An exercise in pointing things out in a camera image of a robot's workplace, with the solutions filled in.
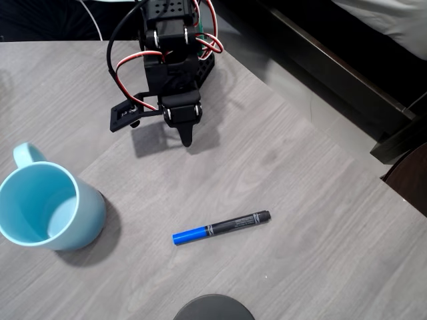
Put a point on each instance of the green circuit board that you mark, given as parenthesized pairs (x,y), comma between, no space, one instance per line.
(201,31)

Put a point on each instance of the blue marker with grey barrel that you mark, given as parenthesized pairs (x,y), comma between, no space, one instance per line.
(233,224)

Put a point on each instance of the dark brown round furniture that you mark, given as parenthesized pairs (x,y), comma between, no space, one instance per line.
(412,180)

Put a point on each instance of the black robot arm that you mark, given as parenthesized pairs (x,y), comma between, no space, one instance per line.
(166,13)

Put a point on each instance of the white bedding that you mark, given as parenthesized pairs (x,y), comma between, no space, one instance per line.
(393,20)

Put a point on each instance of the black gripper camera mount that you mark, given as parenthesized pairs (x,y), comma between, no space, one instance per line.
(121,115)

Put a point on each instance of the dark wooden bed frame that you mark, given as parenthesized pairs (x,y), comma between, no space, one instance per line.
(333,60)

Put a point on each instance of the black round camera stand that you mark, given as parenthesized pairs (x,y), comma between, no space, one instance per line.
(213,308)

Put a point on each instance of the light blue mug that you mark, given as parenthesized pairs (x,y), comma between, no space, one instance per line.
(90,216)

